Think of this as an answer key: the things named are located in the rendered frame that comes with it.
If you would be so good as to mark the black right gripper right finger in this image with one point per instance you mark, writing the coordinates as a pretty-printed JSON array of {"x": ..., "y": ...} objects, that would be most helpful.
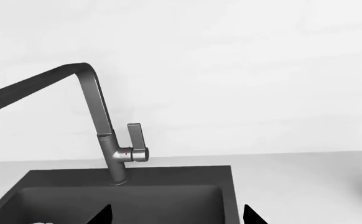
[{"x": 252, "y": 217}]

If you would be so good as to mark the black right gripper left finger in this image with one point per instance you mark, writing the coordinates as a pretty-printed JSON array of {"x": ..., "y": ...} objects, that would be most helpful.
[{"x": 103, "y": 215}]

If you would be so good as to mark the white cup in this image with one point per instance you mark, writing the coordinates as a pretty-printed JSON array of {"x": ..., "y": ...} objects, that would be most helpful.
[{"x": 41, "y": 222}]

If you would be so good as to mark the dark grey kitchen sink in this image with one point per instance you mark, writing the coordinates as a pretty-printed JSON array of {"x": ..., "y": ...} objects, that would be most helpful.
[{"x": 168, "y": 196}]

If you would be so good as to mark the grey metal kitchen faucet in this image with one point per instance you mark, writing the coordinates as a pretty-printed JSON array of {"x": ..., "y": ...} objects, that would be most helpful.
[{"x": 100, "y": 116}]

